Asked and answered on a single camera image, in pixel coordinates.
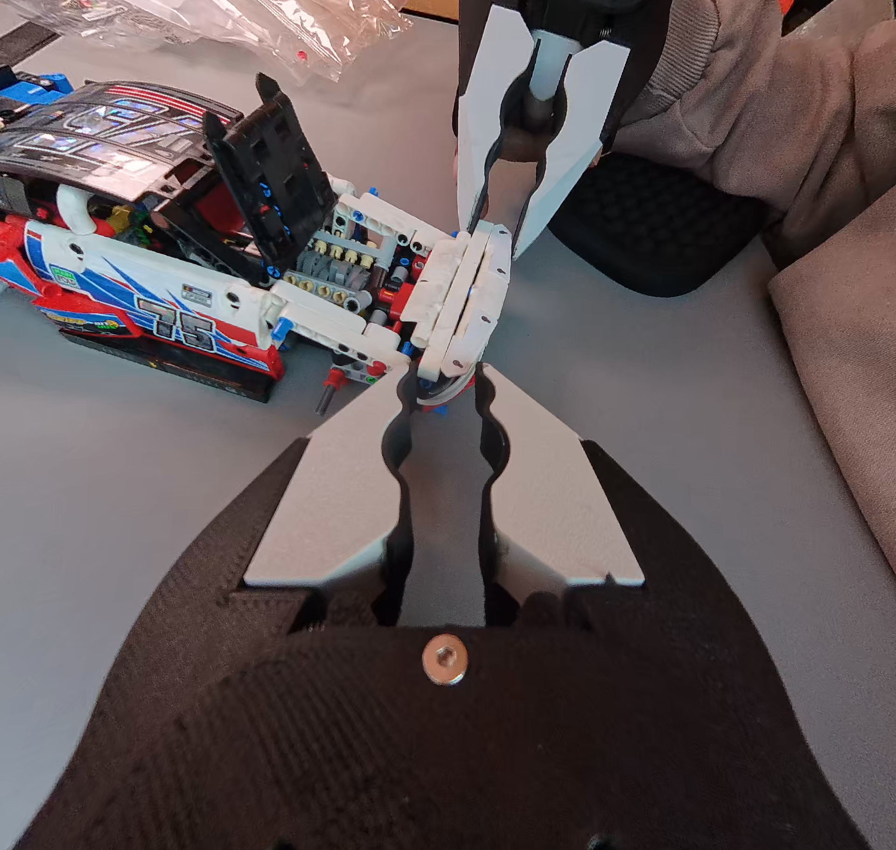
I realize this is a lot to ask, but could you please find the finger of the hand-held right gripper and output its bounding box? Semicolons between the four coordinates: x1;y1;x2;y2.
513;38;632;261
454;3;536;237

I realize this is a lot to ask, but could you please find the black mesh pad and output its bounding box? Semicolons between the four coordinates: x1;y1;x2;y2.
548;152;771;300

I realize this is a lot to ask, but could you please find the person's right forearm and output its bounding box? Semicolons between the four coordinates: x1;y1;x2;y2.
616;0;896;270

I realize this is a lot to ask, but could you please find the black strap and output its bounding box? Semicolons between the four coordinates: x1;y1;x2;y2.
0;23;63;67

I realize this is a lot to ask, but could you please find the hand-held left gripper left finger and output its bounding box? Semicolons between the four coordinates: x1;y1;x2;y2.
243;366;417;628

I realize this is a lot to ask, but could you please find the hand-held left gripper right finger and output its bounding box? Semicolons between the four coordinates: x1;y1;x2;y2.
478;362;646;628

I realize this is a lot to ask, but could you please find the white brick panel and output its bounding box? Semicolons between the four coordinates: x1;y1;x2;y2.
407;223;512;383

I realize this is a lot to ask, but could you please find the person's beige jacket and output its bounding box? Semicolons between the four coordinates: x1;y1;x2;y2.
768;185;896;574

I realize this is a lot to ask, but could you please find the toy brick race car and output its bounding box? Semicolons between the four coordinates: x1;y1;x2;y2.
0;70;512;417

